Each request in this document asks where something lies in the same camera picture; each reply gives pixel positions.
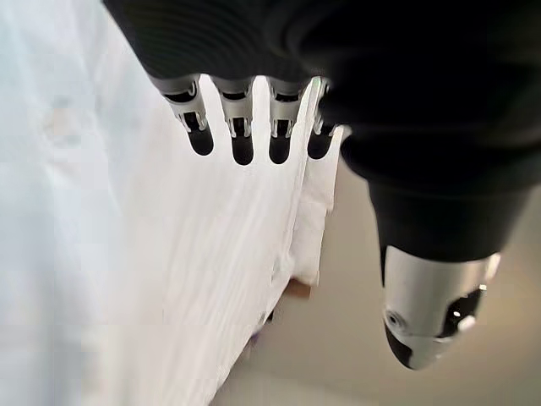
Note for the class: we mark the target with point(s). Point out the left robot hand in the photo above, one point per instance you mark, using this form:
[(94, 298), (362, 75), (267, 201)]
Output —
[(380, 84)]

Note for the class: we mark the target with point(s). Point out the white bed duvet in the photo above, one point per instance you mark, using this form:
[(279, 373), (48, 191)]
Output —
[(139, 237)]

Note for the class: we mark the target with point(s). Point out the wooden bed frame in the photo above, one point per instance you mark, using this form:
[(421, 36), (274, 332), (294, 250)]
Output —
[(298, 291)]

